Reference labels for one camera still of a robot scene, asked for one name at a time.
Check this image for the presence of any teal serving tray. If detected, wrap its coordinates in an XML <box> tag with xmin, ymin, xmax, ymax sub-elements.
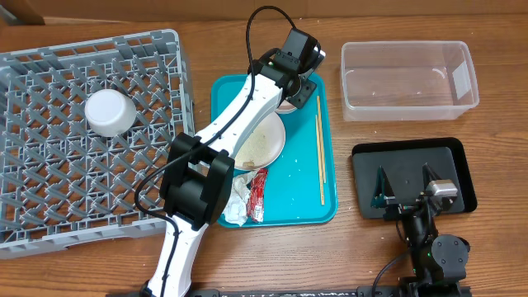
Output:
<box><xmin>210</xmin><ymin>70</ymin><xmax>339</xmax><ymax>229</ymax></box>

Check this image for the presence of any black tray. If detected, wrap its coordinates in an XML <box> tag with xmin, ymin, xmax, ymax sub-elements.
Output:
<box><xmin>351</xmin><ymin>138</ymin><xmax>478</xmax><ymax>219</ymax></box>

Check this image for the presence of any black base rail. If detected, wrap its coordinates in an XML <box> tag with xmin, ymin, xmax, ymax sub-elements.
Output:
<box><xmin>106</xmin><ymin>284</ymin><xmax>472</xmax><ymax>297</ymax></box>

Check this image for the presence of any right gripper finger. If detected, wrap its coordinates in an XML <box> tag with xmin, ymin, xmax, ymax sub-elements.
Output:
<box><xmin>422</xmin><ymin>163</ymin><xmax>441</xmax><ymax>184</ymax></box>
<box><xmin>374</xmin><ymin>167</ymin><xmax>394</xmax><ymax>198</ymax></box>

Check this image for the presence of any large white plate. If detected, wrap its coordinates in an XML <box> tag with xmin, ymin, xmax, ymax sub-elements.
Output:
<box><xmin>234</xmin><ymin>112</ymin><xmax>285</xmax><ymax>171</ymax></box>

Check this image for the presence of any wooden chopstick right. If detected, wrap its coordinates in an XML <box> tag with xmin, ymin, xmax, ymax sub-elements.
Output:
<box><xmin>316</xmin><ymin>95</ymin><xmax>327</xmax><ymax>183</ymax></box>

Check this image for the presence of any white napkin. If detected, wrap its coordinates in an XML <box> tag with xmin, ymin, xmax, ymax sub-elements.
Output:
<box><xmin>223</xmin><ymin>171</ymin><xmax>257</xmax><ymax>226</ymax></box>

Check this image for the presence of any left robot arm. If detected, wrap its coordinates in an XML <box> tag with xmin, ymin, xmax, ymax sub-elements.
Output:
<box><xmin>140</xmin><ymin>29</ymin><xmax>325</xmax><ymax>296</ymax></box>

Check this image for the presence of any grey white bowl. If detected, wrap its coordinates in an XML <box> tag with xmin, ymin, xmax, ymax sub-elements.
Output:
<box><xmin>84</xmin><ymin>89</ymin><xmax>136</xmax><ymax>137</ymax></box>

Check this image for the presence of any red snack wrapper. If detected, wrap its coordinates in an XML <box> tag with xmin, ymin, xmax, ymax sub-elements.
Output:
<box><xmin>247</xmin><ymin>168</ymin><xmax>268</xmax><ymax>223</ymax></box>

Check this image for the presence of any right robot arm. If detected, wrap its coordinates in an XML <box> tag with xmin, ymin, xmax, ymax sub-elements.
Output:
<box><xmin>370</xmin><ymin>164</ymin><xmax>472</xmax><ymax>297</ymax></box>

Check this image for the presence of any grey plastic dish rack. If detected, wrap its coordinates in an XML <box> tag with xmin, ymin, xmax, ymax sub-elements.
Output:
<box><xmin>1</xmin><ymin>29</ymin><xmax>194</xmax><ymax>259</ymax></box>

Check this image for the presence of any clear plastic bin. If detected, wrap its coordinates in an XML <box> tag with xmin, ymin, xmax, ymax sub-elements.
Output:
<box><xmin>340</xmin><ymin>40</ymin><xmax>479</xmax><ymax>121</ymax></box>

